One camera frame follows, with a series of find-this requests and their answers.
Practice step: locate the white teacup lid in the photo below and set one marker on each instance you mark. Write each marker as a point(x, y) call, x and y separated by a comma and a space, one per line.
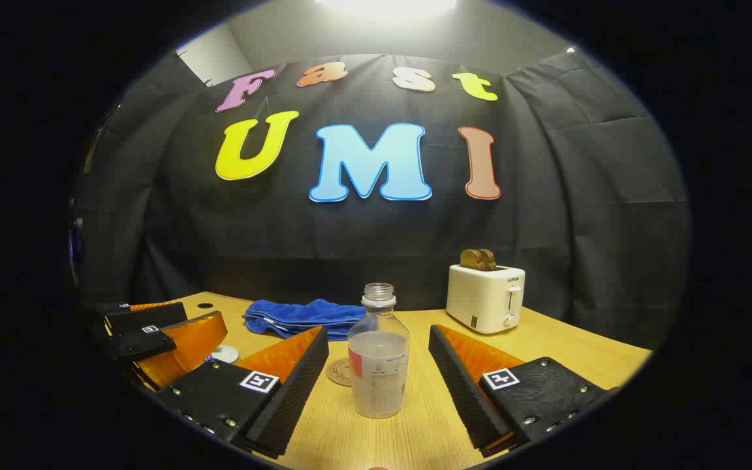
point(226, 354)

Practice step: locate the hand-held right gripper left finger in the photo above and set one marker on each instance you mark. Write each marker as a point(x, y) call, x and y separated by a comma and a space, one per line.
point(288, 398)

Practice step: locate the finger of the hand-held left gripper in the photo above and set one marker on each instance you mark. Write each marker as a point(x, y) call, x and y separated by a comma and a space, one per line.
point(141, 343)
point(144, 318)

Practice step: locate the clear plastic water bottle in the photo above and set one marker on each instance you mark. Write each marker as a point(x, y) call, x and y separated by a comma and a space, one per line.
point(379, 385)

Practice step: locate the brown toast slice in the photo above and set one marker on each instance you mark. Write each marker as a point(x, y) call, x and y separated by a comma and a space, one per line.
point(489, 260)
point(470, 259)

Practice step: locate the white toaster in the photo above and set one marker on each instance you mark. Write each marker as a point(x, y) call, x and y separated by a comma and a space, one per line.
point(480, 300)

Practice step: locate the blue folded towel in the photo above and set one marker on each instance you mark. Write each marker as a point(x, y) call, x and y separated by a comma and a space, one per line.
point(297, 316)

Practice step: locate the round wooden coaster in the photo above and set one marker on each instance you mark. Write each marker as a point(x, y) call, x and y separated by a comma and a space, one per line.
point(338, 373)

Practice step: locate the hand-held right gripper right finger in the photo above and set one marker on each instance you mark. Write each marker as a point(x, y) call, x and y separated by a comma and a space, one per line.
point(464, 391)

